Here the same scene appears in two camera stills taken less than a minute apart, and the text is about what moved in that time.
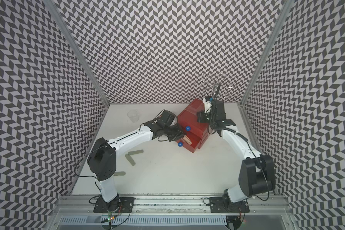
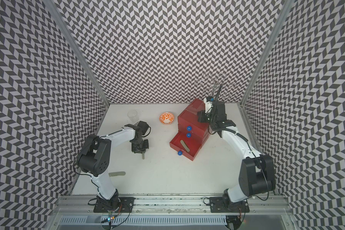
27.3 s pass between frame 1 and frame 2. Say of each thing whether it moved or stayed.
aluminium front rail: stayed
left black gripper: moved
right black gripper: stayed
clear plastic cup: stayed
